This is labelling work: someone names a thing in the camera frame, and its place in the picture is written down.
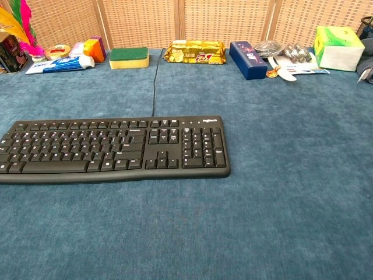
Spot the black computer keyboard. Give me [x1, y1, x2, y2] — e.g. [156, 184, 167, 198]
[0, 115, 231, 185]

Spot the gold snack package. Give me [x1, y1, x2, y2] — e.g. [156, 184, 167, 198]
[163, 40, 227, 65]

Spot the blue velvet tablecloth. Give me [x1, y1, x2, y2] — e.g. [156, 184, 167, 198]
[0, 46, 373, 280]

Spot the green yellow sponge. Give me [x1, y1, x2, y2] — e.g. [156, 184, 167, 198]
[109, 47, 150, 70]

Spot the dark blue rectangular box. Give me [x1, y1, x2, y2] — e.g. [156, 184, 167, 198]
[228, 41, 268, 81]

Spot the orange foil wrapper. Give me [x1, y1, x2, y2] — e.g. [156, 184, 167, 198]
[266, 66, 282, 80]

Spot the white plastic spoon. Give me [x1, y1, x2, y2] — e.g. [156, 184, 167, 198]
[267, 56, 298, 82]

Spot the woven bamboo folding screen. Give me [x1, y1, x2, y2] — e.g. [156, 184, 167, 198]
[25, 0, 373, 51]

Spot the black plastic bag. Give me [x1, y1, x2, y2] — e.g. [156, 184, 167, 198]
[252, 40, 286, 58]

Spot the orange purple block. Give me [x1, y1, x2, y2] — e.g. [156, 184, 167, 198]
[83, 36, 108, 64]

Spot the pack of batteries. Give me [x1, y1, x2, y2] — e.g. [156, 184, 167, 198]
[281, 43, 312, 64]

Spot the pink eraser block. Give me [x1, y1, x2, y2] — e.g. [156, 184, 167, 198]
[68, 41, 87, 58]

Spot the blue white toothpaste tube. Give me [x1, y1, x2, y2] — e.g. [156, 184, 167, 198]
[24, 55, 96, 75]

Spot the round red label tin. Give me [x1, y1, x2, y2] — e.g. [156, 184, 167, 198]
[44, 44, 72, 61]

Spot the green white tissue box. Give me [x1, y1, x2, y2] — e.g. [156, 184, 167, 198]
[313, 26, 365, 72]

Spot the grey folded cloth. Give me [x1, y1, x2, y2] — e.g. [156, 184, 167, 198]
[356, 55, 373, 85]

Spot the dark printed tin can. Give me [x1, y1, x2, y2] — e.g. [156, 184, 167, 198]
[0, 30, 30, 74]

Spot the colourful feather shuttlecock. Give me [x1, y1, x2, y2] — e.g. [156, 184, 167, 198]
[0, 0, 45, 64]

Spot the black keyboard cable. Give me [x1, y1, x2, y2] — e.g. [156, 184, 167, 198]
[152, 48, 164, 117]

